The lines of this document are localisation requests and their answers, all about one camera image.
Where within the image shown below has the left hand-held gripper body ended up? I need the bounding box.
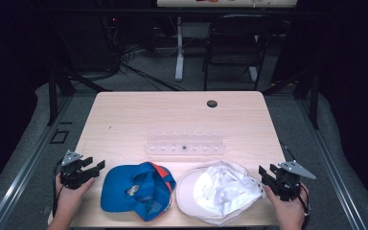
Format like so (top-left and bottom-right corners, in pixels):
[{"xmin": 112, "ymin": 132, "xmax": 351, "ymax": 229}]
[{"xmin": 59, "ymin": 149, "xmax": 94, "ymax": 190}]

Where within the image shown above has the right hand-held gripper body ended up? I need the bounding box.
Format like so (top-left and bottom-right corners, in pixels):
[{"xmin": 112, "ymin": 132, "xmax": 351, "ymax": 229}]
[{"xmin": 272, "ymin": 160, "xmax": 317, "ymax": 202}]

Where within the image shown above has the blue and orange cap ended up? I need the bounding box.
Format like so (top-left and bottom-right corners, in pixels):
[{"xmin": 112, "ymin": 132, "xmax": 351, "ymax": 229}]
[{"xmin": 100, "ymin": 161, "xmax": 177, "ymax": 222}]

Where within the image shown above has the white cap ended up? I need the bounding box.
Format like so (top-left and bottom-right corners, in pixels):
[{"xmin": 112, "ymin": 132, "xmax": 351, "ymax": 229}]
[{"xmin": 175, "ymin": 159, "xmax": 267, "ymax": 227}]

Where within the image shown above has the clear acrylic hat rack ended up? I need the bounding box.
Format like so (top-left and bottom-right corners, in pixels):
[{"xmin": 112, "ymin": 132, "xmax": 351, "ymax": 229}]
[{"xmin": 145, "ymin": 128, "xmax": 226, "ymax": 157}]

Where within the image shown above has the person's left hand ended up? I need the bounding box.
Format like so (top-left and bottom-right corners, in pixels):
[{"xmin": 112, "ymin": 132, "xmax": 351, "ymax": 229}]
[{"xmin": 52, "ymin": 174, "xmax": 96, "ymax": 221}]

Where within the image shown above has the person's right hand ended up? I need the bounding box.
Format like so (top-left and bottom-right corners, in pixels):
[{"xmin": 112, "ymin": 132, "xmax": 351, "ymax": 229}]
[{"xmin": 264, "ymin": 184, "xmax": 310, "ymax": 226}]

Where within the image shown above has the white desk leg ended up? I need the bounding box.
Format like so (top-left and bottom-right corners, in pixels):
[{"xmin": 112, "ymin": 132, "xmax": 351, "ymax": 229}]
[
  {"xmin": 248, "ymin": 65, "xmax": 259, "ymax": 82},
  {"xmin": 174, "ymin": 16, "xmax": 186, "ymax": 82}
]

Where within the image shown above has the black folding chair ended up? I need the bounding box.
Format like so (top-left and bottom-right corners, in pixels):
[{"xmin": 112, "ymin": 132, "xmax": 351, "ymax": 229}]
[{"xmin": 202, "ymin": 12, "xmax": 274, "ymax": 92}]

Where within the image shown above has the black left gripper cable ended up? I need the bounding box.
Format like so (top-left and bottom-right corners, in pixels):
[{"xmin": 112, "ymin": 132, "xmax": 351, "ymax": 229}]
[{"xmin": 52, "ymin": 158, "xmax": 65, "ymax": 219}]

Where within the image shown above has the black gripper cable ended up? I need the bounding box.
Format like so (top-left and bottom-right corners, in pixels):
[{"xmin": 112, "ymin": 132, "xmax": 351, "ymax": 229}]
[
  {"xmin": 52, "ymin": 158, "xmax": 65, "ymax": 219},
  {"xmin": 280, "ymin": 142, "xmax": 311, "ymax": 230}
]

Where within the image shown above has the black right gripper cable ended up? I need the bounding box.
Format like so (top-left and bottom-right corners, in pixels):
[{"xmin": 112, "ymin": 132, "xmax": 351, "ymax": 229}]
[{"xmin": 280, "ymin": 142, "xmax": 311, "ymax": 230}]

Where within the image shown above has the aluminium floor rail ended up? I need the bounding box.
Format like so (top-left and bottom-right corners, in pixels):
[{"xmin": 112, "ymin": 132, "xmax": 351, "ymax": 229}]
[
  {"xmin": 295, "ymin": 99, "xmax": 368, "ymax": 230},
  {"xmin": 0, "ymin": 95, "xmax": 75, "ymax": 230}
]

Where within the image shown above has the black metal frame stand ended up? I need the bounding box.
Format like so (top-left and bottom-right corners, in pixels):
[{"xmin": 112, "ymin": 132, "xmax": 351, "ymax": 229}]
[
  {"xmin": 262, "ymin": 68, "xmax": 320, "ymax": 130},
  {"xmin": 46, "ymin": 67, "xmax": 113, "ymax": 127}
]

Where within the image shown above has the black floor cable bundle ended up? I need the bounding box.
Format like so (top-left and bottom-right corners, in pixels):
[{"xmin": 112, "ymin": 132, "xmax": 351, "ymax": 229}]
[{"xmin": 108, "ymin": 44, "xmax": 187, "ymax": 92}]

